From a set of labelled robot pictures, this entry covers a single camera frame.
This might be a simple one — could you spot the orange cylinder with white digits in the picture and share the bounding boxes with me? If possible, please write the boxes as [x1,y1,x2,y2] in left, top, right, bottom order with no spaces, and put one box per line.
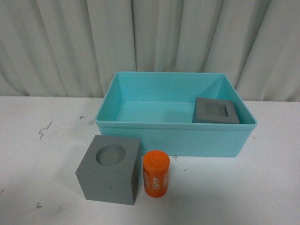
[142,150,170,198]

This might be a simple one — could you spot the gray block with square recess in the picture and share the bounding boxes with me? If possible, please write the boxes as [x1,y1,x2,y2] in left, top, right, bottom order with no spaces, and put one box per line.
[192,97,240,124]

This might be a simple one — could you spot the gray cube with round hole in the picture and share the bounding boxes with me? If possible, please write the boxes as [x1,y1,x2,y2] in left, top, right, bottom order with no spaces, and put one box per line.
[75,135,141,205]

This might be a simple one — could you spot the light blue plastic box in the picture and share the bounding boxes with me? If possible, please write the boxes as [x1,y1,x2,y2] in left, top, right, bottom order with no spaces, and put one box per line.
[96,72,257,157]

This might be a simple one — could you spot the white pleated curtain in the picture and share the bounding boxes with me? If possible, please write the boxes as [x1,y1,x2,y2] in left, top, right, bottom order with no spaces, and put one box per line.
[0,0,300,102]

